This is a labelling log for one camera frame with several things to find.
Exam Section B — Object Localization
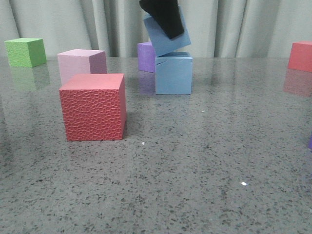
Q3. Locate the cracked light blue foam cube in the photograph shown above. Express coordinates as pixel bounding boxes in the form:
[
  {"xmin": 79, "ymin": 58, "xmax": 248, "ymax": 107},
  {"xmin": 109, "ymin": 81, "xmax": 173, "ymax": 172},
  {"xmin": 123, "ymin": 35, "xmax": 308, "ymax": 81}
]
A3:
[{"xmin": 155, "ymin": 52, "xmax": 193, "ymax": 94}]

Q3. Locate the grey-green curtain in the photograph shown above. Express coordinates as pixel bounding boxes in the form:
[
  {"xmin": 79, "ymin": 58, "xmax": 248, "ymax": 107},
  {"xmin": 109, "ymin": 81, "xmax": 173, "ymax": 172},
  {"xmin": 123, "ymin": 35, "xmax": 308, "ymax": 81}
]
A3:
[{"xmin": 0, "ymin": 0, "xmax": 312, "ymax": 58}]

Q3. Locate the green foam cube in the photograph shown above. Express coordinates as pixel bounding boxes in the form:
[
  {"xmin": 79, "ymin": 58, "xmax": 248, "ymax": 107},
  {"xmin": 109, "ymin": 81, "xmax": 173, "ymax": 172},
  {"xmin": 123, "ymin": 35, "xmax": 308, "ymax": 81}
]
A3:
[{"xmin": 4, "ymin": 38, "xmax": 47, "ymax": 68}]

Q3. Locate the dark purple foam cube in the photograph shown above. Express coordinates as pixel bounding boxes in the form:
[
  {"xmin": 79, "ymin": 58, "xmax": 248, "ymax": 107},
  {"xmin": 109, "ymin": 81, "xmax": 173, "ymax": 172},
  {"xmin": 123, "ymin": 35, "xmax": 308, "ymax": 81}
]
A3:
[{"xmin": 137, "ymin": 41, "xmax": 156, "ymax": 73}]

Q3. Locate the textured red foam cube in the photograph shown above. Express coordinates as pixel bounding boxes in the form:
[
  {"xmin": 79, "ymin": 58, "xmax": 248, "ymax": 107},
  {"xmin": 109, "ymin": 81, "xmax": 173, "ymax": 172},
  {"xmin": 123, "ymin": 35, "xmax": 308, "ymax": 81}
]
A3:
[{"xmin": 59, "ymin": 73, "xmax": 126, "ymax": 141}]

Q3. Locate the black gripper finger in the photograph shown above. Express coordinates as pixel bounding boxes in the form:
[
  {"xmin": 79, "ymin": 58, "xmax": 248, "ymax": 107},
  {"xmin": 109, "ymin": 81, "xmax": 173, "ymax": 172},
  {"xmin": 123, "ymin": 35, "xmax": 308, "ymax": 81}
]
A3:
[{"xmin": 139, "ymin": 0, "xmax": 184, "ymax": 39}]

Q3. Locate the pink foam cube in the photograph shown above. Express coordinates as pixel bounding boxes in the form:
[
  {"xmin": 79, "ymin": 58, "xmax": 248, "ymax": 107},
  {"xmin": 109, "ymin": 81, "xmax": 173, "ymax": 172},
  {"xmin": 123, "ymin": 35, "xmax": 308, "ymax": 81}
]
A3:
[{"xmin": 58, "ymin": 49, "xmax": 107, "ymax": 85}]

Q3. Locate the light purple foam cube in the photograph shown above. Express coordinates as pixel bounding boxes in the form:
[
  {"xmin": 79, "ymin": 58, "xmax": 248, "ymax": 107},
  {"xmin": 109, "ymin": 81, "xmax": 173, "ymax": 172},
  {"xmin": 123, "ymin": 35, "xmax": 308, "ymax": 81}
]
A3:
[{"xmin": 308, "ymin": 134, "xmax": 312, "ymax": 149}]

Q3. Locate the smooth red foam cube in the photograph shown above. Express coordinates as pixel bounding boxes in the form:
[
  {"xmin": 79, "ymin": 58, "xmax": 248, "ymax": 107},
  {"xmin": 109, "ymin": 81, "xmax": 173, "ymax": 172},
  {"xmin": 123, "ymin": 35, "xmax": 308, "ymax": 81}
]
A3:
[{"xmin": 288, "ymin": 41, "xmax": 312, "ymax": 72}]

